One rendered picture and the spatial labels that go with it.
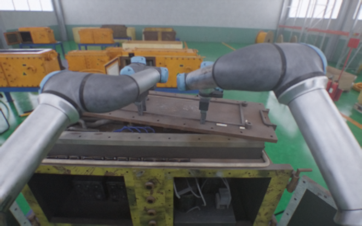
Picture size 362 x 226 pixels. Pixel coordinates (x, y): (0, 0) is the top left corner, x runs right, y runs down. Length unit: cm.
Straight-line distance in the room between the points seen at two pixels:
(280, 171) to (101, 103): 90
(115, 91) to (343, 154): 53
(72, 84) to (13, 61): 395
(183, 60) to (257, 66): 304
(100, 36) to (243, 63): 961
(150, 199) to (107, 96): 72
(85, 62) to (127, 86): 686
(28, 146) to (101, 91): 20
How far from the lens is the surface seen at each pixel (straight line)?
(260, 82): 44
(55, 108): 55
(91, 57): 727
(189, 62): 346
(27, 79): 448
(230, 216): 139
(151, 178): 100
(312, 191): 112
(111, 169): 101
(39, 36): 1141
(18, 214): 147
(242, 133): 101
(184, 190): 124
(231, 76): 45
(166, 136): 96
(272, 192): 120
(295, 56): 49
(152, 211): 120
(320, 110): 47
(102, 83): 53
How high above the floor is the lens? 190
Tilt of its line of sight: 28 degrees down
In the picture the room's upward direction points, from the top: 2 degrees clockwise
